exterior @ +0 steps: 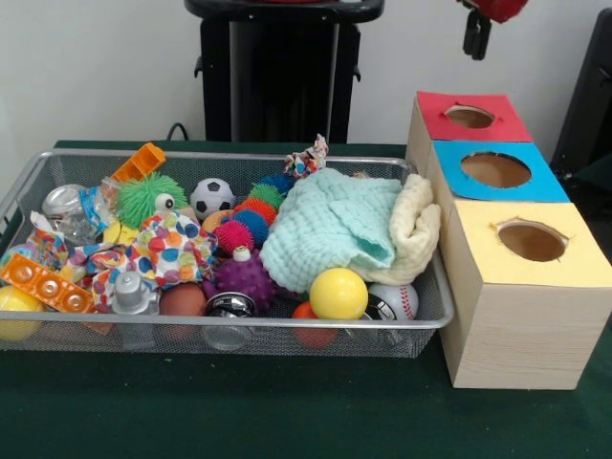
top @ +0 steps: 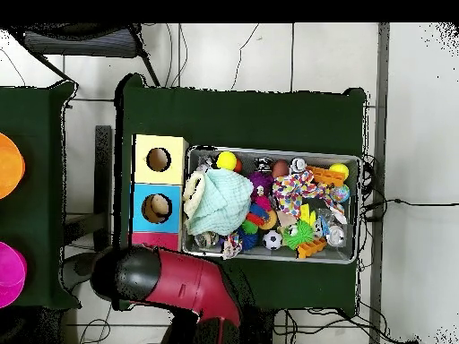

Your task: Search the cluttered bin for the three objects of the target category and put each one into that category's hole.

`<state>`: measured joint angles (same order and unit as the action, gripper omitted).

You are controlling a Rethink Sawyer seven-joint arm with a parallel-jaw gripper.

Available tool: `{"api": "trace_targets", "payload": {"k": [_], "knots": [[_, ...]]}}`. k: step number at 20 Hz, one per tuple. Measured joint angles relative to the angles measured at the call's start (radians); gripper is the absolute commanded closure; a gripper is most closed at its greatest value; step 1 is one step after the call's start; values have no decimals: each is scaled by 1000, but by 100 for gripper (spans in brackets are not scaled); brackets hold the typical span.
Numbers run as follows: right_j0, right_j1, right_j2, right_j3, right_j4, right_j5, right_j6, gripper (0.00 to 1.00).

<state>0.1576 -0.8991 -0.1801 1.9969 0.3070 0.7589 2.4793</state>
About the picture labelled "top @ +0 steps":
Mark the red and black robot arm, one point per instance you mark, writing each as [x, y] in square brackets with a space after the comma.
[186, 283]

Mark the cream knitted cloth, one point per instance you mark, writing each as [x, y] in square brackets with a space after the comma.
[193, 191]

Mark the black striped chair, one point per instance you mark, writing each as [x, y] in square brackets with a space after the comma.
[79, 43]

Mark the purple spiky ball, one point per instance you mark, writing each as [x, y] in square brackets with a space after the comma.
[260, 181]

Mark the yellow smooth ball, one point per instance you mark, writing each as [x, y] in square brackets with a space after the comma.
[226, 160]

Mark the polka dot cloth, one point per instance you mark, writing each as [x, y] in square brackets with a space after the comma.
[296, 190]

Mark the dark grey floor object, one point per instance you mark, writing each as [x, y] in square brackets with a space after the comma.
[77, 267]

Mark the orange plastic bowl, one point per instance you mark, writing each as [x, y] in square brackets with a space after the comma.
[9, 165]

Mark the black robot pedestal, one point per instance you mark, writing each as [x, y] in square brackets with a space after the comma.
[263, 326]

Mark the mint green knitted cloth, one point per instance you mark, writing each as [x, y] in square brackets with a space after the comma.
[222, 200]

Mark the short orange plastic block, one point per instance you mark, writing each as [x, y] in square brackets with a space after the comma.
[311, 248]

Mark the dark green table cloth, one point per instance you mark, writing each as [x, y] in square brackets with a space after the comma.
[233, 118]

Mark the side table green cloth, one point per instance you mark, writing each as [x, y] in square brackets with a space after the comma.
[36, 215]

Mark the small soccer ball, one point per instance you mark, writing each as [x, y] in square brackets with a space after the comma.
[272, 240]

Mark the long orange plastic block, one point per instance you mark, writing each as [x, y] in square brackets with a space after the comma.
[328, 175]

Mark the magenta plastic bowl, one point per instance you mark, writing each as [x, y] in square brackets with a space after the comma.
[10, 272]

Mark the brown toy football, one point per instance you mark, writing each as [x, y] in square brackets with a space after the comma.
[279, 168]

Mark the wooden box with three holes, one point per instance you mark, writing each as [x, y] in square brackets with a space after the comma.
[157, 175]

